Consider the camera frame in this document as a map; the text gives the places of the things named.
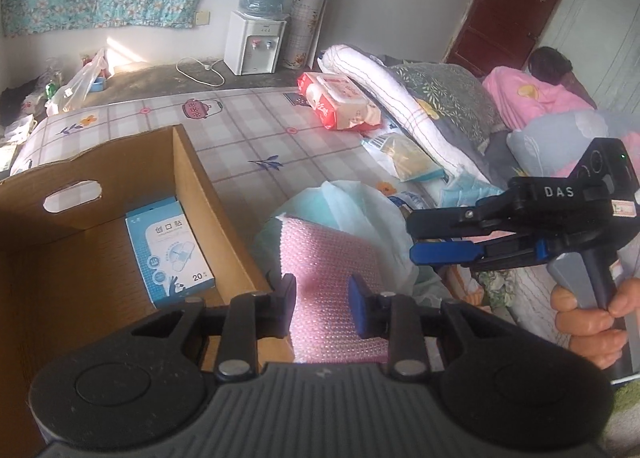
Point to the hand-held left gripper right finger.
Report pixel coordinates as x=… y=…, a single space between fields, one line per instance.
x=356 y=305

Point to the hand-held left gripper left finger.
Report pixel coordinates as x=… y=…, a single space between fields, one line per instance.
x=286 y=308

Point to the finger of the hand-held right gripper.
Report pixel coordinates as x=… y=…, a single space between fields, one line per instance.
x=445 y=224
x=442 y=253

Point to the pink textured sponge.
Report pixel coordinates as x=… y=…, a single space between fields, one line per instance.
x=325 y=263

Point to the beige packet with teal edge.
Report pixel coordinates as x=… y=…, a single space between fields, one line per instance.
x=407 y=155

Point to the white green plastic bag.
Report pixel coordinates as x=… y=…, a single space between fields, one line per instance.
x=350 y=208

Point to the cardboard box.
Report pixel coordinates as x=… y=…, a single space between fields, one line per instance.
x=195 y=188

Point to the person's right hand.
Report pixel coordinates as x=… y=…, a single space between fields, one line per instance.
x=595 y=338

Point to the light blue folded cloth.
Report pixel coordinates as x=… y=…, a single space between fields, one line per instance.
x=465 y=190

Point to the green floral cloth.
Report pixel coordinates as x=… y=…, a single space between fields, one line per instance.
x=497 y=288

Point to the light blue floral quilt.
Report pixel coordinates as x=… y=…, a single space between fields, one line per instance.
x=550 y=138

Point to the grey blanket with yellow prints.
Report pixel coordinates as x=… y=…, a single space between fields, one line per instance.
x=492 y=150

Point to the pink blanket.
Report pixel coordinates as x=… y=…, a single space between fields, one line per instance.
x=530 y=93

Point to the blue plaster box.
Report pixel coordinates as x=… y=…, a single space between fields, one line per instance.
x=167 y=253

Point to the grey leaf print pillow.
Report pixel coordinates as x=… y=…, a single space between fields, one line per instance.
x=450 y=93

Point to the red tissue pack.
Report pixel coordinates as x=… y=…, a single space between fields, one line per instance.
x=335 y=100

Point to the white towel blanket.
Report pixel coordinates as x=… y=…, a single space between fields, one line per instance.
x=370 y=73

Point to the checked printed bed sheet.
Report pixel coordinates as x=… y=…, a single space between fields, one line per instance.
x=240 y=128

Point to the white panel door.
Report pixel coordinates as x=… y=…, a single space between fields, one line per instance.
x=600 y=18

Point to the dark red door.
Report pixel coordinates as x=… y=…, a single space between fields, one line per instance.
x=505 y=23

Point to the floral rolled mat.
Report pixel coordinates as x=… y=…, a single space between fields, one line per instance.
x=312 y=3

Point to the white water dispenser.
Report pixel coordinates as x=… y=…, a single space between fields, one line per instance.
x=250 y=43

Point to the white plastic floor bag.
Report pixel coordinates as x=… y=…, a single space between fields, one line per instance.
x=80 y=85

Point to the green bottle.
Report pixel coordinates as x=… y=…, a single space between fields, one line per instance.
x=50 y=90

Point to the dark cloth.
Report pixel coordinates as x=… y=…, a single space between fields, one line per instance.
x=15 y=103

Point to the beige wall socket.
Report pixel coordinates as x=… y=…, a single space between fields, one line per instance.
x=202 y=18

